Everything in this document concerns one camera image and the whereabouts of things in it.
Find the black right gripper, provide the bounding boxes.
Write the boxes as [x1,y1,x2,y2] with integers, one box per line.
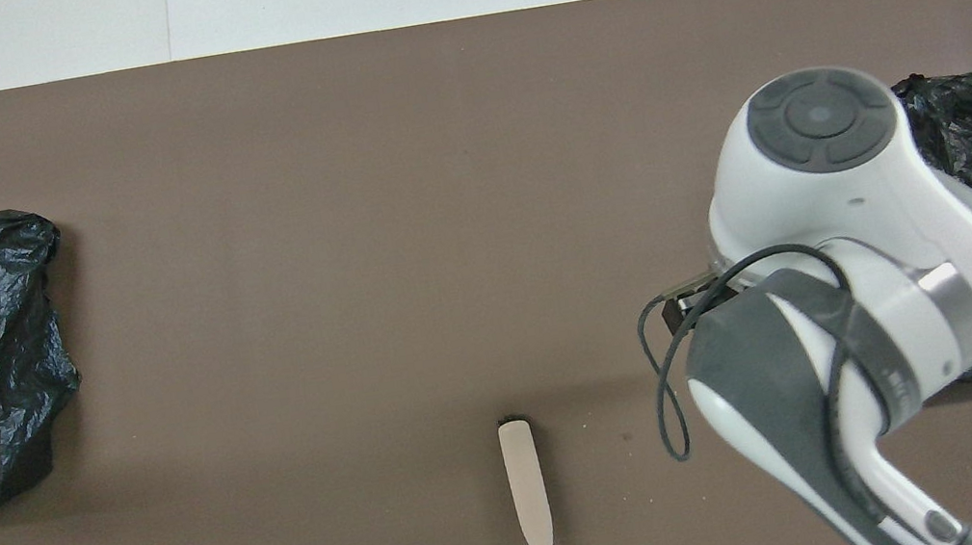
[654,265,741,339]

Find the beige hand brush black bristles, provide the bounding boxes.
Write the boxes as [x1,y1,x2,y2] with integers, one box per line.
[496,412,561,545]

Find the brown table mat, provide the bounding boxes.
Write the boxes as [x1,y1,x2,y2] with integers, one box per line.
[0,0,972,545]

